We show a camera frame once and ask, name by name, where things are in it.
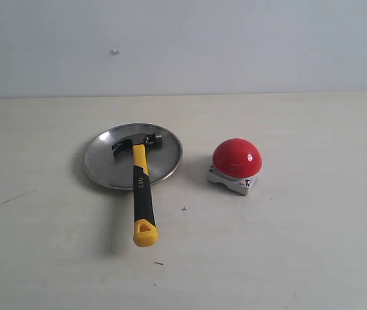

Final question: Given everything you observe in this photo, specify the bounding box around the yellow black claw hammer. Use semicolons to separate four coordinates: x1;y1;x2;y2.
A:
111;133;162;247

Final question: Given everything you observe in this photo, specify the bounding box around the red dome push button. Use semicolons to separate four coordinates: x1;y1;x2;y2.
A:
207;138;262;196

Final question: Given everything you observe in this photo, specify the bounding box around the round stainless steel plate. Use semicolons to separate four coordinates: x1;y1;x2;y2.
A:
83;123;183;191

